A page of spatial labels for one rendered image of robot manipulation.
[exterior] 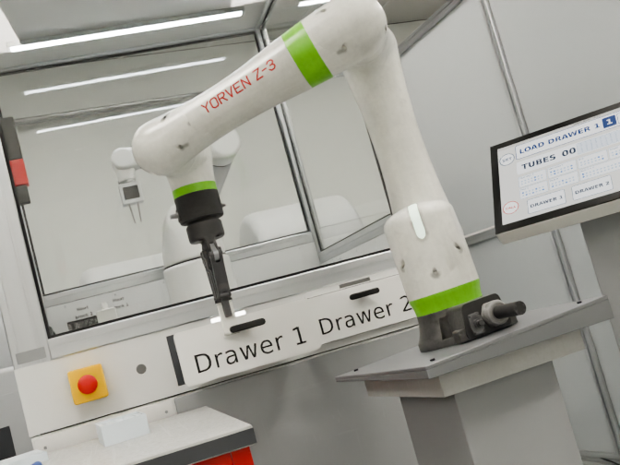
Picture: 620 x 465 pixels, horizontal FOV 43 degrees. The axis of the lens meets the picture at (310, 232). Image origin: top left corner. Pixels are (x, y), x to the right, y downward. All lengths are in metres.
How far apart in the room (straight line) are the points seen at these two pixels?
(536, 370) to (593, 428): 2.13
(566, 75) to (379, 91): 1.63
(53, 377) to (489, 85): 2.31
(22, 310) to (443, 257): 0.93
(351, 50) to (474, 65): 2.14
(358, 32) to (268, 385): 0.83
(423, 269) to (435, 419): 0.25
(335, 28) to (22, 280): 0.87
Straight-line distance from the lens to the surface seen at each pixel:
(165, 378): 1.80
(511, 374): 1.30
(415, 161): 1.54
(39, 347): 1.80
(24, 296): 1.81
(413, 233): 1.35
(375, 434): 1.90
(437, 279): 1.34
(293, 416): 1.84
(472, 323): 1.30
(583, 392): 3.46
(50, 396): 1.80
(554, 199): 1.99
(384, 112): 1.56
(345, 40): 1.43
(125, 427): 1.53
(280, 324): 1.64
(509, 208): 2.02
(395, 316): 1.90
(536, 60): 3.24
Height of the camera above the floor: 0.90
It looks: 5 degrees up
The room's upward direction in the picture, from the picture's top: 15 degrees counter-clockwise
